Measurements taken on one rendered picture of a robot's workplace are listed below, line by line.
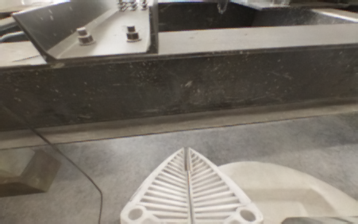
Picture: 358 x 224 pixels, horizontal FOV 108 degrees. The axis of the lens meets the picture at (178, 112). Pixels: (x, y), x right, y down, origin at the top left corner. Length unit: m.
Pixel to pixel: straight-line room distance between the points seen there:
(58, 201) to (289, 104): 1.13
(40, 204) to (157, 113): 0.78
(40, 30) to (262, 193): 0.61
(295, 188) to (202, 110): 0.34
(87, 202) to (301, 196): 0.87
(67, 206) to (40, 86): 0.63
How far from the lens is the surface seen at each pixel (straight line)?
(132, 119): 0.48
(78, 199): 0.93
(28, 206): 1.08
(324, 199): 0.54
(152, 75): 0.37
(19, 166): 0.94
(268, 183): 0.48
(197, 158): 0.17
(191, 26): 1.15
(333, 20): 0.82
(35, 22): 0.35
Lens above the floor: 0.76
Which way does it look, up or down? 46 degrees down
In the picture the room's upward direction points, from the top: 2 degrees counter-clockwise
